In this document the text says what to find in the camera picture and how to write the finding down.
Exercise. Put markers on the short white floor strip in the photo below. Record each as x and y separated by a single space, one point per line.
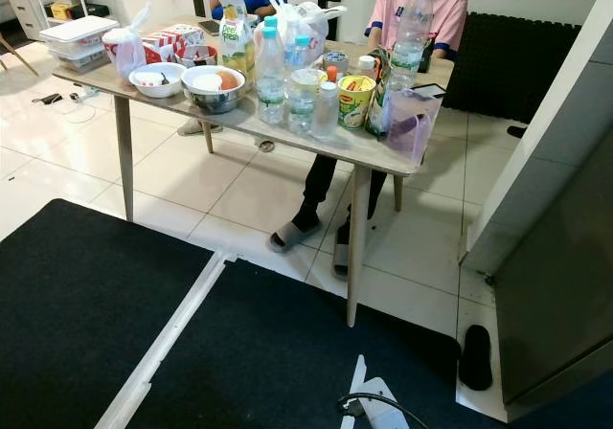
355 395

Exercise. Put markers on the purple plastic pitcher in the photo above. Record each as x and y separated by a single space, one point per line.
414 144

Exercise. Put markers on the green juice carton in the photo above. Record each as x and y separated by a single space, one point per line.
235 41

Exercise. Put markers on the red bowl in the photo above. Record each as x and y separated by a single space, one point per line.
196 56

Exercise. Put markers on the white plastic bag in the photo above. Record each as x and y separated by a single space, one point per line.
126 51
311 17

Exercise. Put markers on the red white food box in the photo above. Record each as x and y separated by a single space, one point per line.
177 38

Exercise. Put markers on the clear plastic container stack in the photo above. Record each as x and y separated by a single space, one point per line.
77 32

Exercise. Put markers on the grey fridge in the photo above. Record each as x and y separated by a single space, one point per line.
565 324

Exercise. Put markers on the steel bowl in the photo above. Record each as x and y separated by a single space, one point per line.
211 104

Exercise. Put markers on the white power strip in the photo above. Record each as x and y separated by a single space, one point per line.
84 92

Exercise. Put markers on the white bowl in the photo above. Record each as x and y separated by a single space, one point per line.
153 89

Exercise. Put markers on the grey slipper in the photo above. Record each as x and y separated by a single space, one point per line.
292 235
341 255

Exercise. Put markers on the large clear water bottle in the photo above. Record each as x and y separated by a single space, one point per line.
412 27

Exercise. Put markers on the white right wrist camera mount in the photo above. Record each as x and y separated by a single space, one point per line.
383 408

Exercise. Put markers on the brown egg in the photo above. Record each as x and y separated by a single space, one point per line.
229 79

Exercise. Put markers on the small water bottle blue cap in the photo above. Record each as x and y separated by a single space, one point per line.
269 84
302 108

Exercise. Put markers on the yellow green noodle cup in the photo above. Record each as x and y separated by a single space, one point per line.
356 103

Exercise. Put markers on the black floor mat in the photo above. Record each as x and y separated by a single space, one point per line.
86 314
268 362

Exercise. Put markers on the green white snack bag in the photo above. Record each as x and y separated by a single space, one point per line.
378 94

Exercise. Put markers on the black slipper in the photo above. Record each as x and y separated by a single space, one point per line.
475 360

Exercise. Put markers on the white egg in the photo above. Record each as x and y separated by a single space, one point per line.
207 81

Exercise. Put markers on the brown oblong food item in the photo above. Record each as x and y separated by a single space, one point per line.
410 124

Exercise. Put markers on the light wooden table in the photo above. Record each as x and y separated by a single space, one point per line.
308 142

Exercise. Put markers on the person in pink shirt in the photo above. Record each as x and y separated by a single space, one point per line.
388 8

